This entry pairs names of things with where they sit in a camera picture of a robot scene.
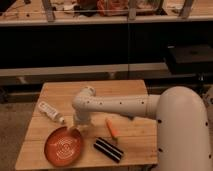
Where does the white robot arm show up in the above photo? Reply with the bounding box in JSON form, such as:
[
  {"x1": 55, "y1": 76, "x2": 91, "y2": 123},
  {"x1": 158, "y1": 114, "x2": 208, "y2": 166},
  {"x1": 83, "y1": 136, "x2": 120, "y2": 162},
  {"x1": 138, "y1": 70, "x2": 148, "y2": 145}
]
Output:
[{"x1": 72, "y1": 86, "x2": 213, "y2": 171}]

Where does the orange carrot toy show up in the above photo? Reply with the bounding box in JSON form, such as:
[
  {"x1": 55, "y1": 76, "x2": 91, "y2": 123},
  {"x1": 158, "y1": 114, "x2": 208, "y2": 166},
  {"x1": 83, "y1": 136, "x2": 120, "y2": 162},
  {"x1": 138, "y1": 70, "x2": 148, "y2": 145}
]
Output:
[{"x1": 105, "y1": 118, "x2": 118, "y2": 139}]

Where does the black box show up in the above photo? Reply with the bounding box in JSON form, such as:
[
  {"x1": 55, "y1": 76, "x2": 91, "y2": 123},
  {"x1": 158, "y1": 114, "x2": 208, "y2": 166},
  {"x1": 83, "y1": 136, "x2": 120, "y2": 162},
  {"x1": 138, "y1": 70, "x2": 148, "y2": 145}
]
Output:
[{"x1": 165, "y1": 45, "x2": 213, "y2": 74}]

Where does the wooden table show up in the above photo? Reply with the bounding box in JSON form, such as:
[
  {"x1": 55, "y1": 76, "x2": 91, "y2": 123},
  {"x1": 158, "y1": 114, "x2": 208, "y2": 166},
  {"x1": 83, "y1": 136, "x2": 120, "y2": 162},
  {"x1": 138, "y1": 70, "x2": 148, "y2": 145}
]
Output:
[{"x1": 15, "y1": 80, "x2": 157, "y2": 171}]

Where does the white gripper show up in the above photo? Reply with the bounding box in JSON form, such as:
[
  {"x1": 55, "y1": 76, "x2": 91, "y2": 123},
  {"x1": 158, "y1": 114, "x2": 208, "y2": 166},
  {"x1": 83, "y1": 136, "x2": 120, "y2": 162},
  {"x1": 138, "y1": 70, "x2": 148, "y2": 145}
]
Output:
[{"x1": 68, "y1": 115, "x2": 90, "y2": 132}]

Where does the white plastic bottle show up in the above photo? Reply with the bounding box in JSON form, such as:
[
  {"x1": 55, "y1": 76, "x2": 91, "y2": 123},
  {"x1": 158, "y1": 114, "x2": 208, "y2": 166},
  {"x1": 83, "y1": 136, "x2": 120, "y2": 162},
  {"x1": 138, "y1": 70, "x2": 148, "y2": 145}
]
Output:
[{"x1": 38, "y1": 101, "x2": 65, "y2": 124}]

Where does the orange ceramic bowl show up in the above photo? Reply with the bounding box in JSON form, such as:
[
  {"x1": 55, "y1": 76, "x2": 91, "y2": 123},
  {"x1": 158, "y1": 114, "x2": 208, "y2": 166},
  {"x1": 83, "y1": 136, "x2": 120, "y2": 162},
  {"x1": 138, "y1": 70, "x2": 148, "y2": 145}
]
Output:
[{"x1": 44, "y1": 127, "x2": 84, "y2": 167}]

